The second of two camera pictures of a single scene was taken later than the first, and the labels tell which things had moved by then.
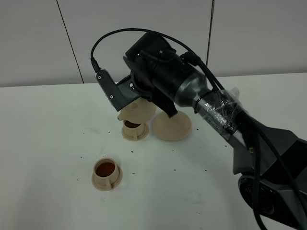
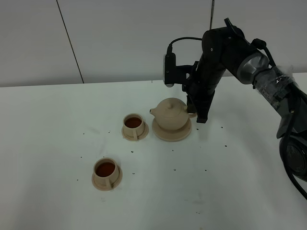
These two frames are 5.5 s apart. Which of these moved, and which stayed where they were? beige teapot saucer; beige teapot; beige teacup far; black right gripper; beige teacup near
Moved: black right gripper; beige teapot
Stayed: beige teacup near; beige teapot saucer; beige teacup far
